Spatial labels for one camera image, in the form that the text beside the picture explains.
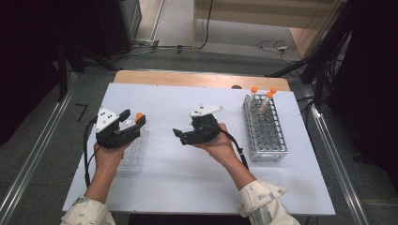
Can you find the black cabinet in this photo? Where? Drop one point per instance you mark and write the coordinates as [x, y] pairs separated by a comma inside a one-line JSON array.
[[119, 25]]

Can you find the person's right hand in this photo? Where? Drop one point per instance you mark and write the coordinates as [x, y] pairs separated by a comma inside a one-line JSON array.
[[222, 146]]

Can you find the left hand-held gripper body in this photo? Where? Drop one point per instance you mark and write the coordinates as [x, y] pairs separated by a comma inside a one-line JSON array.
[[109, 134]]

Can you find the metal test tube rack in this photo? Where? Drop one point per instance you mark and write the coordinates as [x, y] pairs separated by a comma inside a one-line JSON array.
[[266, 137]]

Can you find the person's left hand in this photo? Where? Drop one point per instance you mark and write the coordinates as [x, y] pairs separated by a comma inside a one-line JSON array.
[[108, 159]]

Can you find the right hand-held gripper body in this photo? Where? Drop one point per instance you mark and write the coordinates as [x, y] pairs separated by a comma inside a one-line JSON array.
[[208, 126]]

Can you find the dark curtain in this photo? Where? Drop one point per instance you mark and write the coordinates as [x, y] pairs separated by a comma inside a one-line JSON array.
[[372, 78]]

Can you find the white board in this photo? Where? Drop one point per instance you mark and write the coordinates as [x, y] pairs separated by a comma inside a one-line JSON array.
[[187, 181]]

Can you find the wooden table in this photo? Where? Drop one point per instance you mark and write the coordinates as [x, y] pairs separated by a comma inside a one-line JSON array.
[[194, 78]]

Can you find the light wooden shelf unit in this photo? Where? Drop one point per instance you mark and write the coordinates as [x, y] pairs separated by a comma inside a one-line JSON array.
[[266, 14]]

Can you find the clear plastic tube rack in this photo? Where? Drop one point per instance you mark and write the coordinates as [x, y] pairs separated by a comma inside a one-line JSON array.
[[136, 156]]

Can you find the metal floor rail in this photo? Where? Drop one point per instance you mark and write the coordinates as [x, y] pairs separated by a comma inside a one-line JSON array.
[[341, 181], [37, 150]]

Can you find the black metal stand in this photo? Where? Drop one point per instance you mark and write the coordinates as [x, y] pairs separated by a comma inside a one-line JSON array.
[[319, 62], [62, 72]]

